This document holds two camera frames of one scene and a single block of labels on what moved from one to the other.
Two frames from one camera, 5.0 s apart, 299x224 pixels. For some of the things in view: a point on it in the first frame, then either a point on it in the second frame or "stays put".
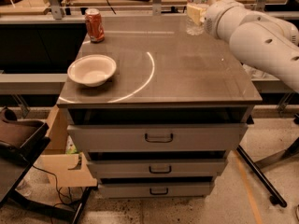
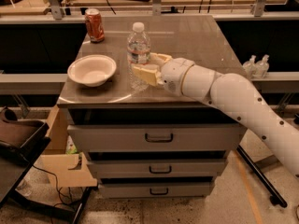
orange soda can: x=94 y=26 stays put
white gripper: x=211 y=19 to x=173 y=74
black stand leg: x=276 y=198 stays put
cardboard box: x=60 y=168 stays put
